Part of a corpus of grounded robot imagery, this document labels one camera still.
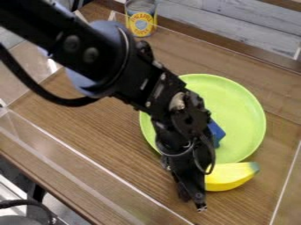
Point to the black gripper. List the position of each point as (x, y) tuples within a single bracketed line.
[(189, 167)]

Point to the yellow toy banana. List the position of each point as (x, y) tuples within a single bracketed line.
[(230, 175)]

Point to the green round plate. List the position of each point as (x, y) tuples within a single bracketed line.
[(238, 113)]

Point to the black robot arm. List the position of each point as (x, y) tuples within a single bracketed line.
[(111, 65)]

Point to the blue star-shaped block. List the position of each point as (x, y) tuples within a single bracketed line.
[(217, 132)]

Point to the yellow labelled tin can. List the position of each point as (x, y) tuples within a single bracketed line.
[(141, 17)]

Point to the clear acrylic tray enclosure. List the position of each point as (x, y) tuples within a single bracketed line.
[(93, 155)]

